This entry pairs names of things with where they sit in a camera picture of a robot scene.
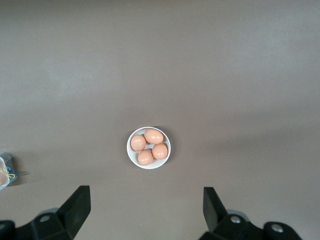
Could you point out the clear plastic egg box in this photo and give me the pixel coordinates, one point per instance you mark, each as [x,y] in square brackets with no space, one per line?
[6,165]

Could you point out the brown egg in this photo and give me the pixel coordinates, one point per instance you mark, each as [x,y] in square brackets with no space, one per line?
[160,151]
[153,136]
[145,157]
[138,143]

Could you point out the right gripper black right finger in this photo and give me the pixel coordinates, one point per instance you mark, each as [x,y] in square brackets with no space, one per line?
[216,217]

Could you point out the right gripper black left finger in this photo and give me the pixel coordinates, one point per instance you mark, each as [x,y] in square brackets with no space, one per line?
[72,215]

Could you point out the white round bowl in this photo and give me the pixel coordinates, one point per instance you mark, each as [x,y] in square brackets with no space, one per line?
[133,160]

